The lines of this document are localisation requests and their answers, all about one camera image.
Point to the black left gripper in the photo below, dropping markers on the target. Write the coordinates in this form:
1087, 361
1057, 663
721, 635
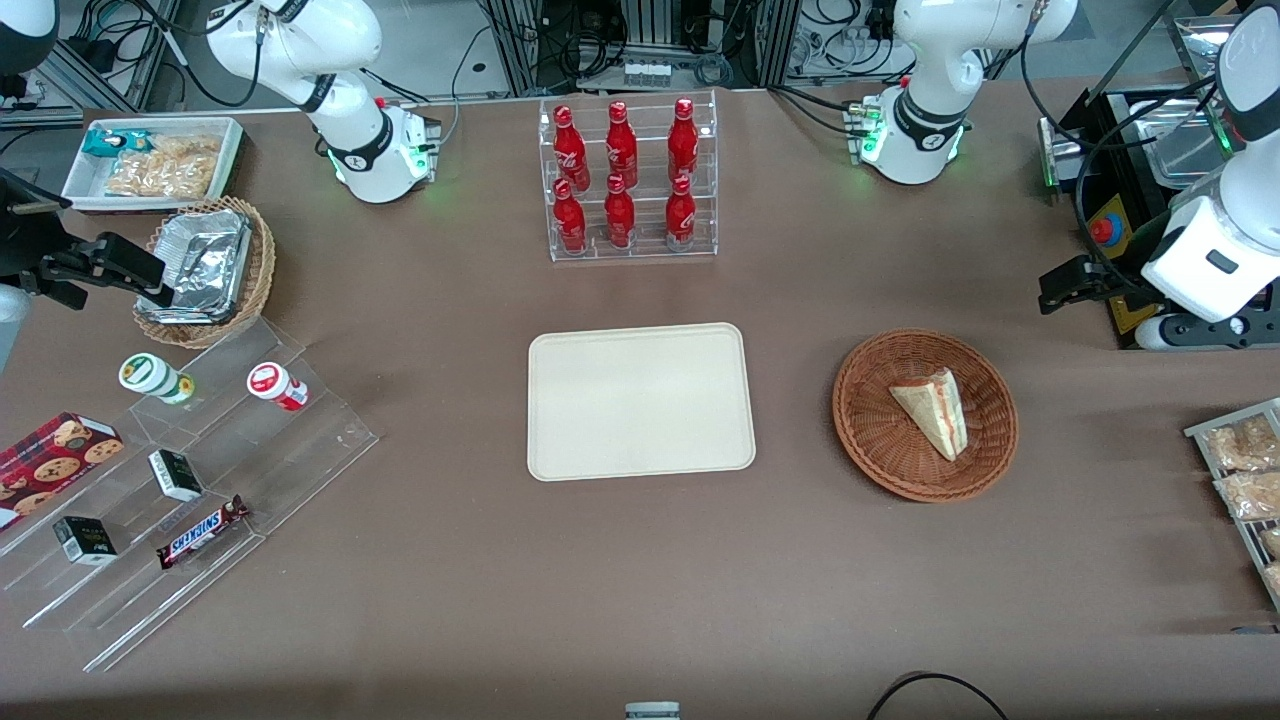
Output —
1118, 280

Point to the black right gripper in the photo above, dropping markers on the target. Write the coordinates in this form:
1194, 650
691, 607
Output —
22, 243

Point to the triangle sandwich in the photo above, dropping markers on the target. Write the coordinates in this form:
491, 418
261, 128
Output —
935, 410

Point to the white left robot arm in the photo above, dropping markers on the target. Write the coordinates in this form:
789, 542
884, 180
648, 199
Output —
925, 110

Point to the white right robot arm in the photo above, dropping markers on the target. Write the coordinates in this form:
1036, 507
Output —
350, 110

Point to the light wicker basket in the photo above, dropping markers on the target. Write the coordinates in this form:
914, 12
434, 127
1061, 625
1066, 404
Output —
262, 270

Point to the silver metal tray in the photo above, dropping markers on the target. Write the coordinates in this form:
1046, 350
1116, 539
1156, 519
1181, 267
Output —
1200, 40
1185, 145

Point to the tray with snack bags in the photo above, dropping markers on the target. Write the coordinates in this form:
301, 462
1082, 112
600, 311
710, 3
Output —
1200, 432

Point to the brown round wicker basket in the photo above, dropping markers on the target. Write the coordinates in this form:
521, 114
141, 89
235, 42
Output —
870, 430

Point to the cream plastic tray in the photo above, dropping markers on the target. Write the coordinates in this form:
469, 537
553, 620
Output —
640, 400

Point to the yellow emergency stop box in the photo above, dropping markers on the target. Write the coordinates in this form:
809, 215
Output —
1112, 232

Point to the silver foil container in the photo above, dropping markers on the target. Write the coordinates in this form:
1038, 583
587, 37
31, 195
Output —
205, 262

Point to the white cup with green lid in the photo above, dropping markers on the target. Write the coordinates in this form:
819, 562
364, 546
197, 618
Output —
152, 376

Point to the clear bag of crackers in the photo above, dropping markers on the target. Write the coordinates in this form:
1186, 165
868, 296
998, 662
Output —
170, 165

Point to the teal snack packet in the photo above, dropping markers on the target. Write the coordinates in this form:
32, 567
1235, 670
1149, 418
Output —
112, 142

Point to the white rectangular bin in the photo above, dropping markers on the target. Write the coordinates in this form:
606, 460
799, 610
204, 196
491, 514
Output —
225, 160

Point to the black equipment box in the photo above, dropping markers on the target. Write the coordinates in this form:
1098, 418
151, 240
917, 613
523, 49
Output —
1115, 140

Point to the white cup with red lid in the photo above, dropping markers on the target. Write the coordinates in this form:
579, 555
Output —
275, 385

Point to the red cookie box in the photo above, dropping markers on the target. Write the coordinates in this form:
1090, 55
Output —
55, 465

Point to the small black box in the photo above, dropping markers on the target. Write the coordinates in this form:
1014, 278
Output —
85, 540
176, 475

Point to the clear bag of snacks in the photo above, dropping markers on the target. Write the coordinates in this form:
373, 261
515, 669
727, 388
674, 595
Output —
1272, 542
1240, 446
1250, 494
1273, 580

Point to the clear acrylic stepped shelf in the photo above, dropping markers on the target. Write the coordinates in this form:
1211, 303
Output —
280, 470

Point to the Snickers chocolate bar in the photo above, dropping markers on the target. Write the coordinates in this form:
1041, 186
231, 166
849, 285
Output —
203, 532

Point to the red cola bottle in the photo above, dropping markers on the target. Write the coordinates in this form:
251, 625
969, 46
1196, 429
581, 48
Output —
569, 148
683, 142
619, 215
569, 220
621, 145
680, 215

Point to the clear acrylic bottle rack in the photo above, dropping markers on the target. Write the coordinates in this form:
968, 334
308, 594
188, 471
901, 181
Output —
630, 250

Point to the aluminium profile frame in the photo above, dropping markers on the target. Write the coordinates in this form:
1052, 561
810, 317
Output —
640, 30

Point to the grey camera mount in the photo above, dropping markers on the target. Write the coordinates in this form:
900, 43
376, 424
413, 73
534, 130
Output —
652, 711

